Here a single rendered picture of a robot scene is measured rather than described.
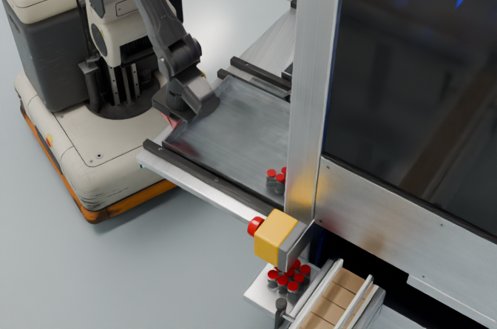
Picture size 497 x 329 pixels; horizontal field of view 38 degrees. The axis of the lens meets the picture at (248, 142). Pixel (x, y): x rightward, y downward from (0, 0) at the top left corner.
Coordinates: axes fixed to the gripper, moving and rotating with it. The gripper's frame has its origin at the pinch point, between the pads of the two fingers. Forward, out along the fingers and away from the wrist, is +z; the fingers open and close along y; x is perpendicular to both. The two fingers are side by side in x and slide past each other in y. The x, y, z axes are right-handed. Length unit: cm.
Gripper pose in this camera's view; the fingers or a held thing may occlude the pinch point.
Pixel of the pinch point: (175, 125)
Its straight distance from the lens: 165.7
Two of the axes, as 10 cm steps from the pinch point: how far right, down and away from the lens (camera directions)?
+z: -1.4, 5.8, 8.1
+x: 5.6, -6.2, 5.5
